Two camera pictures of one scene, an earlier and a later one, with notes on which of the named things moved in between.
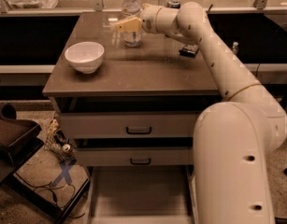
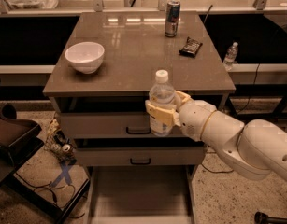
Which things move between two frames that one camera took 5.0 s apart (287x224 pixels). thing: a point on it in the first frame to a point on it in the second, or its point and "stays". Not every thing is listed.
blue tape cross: [64, 174] stays
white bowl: [85, 57] stays
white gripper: [148, 19] to [193, 118]
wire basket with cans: [58, 143] stays
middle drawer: [134, 151] stays
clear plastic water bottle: [131, 8] to [162, 94]
